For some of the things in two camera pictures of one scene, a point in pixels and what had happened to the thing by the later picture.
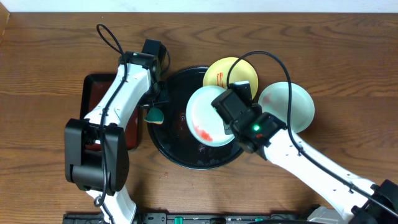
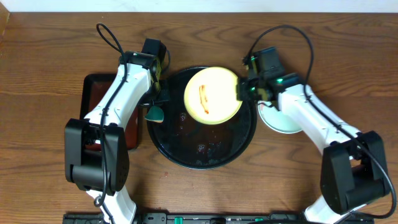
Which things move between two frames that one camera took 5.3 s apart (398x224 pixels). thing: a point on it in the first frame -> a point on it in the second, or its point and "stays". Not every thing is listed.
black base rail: (191, 218) stays
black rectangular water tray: (94, 88) stays
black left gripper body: (157, 94) stays
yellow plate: (217, 74) -> (210, 96)
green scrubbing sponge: (155, 116) stays
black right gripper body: (228, 127) -> (248, 89)
